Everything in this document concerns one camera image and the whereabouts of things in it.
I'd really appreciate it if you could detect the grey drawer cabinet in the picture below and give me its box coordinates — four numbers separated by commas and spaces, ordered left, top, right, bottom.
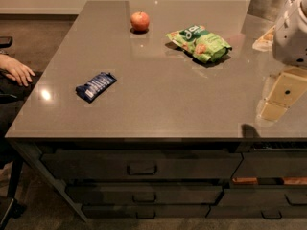
11, 137, 307, 219

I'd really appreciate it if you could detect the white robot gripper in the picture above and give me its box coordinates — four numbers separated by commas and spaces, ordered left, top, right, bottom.
259, 0, 307, 121

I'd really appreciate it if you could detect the green rice chip bag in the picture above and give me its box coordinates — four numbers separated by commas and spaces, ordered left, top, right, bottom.
166, 25, 232, 63

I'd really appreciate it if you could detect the person's bare hand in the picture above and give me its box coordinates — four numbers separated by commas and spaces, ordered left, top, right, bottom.
0, 55, 35, 86

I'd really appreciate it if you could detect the red apple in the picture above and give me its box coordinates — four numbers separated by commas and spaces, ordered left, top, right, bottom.
130, 11, 150, 32

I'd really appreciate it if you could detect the person's dark trouser leg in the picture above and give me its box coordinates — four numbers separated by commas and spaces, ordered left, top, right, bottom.
0, 72, 42, 137

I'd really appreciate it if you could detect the blue rxbar wrapper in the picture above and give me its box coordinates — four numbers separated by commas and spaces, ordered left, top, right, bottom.
76, 72, 117, 103

